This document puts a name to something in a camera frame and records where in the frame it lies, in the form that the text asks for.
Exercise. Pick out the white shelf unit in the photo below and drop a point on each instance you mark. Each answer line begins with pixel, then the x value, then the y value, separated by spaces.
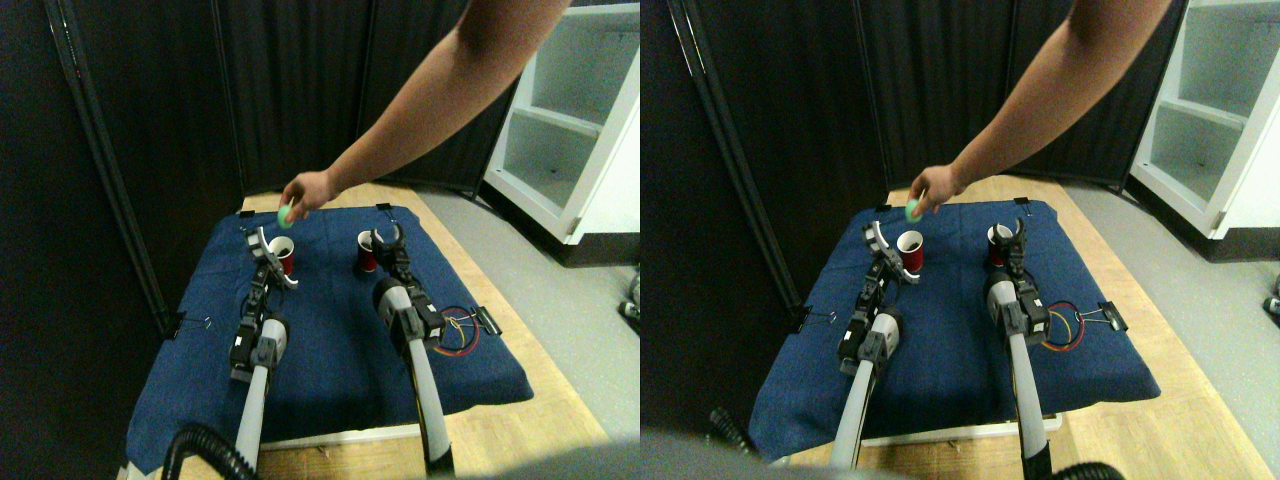
pixel 590 170
pixel 1230 150

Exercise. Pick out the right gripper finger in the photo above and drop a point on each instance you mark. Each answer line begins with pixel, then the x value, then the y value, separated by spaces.
pixel 398 245
pixel 1001 240
pixel 378 245
pixel 1019 242

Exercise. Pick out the dark blue cloth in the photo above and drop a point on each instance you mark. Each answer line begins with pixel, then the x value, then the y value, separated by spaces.
pixel 950 370
pixel 330 370

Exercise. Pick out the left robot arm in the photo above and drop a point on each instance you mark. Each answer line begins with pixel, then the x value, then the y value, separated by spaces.
pixel 855 420
pixel 252 420

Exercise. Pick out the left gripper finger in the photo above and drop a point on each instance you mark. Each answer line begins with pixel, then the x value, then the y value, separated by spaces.
pixel 877 241
pixel 256 245
pixel 910 274
pixel 287 279

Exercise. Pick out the low white table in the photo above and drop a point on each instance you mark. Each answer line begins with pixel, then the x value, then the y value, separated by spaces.
pixel 950 432

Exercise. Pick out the curtain stand pole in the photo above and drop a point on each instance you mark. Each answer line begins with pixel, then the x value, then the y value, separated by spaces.
pixel 732 150
pixel 105 160

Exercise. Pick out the person's hand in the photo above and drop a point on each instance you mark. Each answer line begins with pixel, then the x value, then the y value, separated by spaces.
pixel 310 192
pixel 936 186

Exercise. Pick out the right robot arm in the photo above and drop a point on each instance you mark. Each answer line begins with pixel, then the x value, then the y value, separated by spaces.
pixel 425 400
pixel 1025 400

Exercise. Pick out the green ball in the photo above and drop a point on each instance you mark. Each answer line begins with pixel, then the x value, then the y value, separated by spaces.
pixel 286 216
pixel 913 210

